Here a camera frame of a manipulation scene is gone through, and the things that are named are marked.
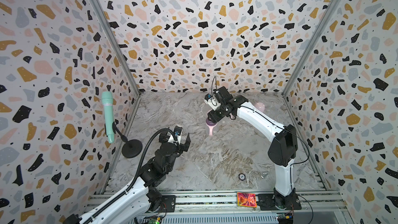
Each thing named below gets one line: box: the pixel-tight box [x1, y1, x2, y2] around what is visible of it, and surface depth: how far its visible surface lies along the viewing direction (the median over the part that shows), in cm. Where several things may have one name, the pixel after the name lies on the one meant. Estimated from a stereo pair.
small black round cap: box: [238, 172, 246, 181], surface depth 85 cm
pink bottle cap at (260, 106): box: [254, 101, 266, 113], surface depth 94 cm
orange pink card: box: [236, 191, 258, 208], surface depth 76 cm
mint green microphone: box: [101, 91, 115, 144], surface depth 70 cm
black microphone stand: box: [111, 121, 143, 159], surface depth 91 cm
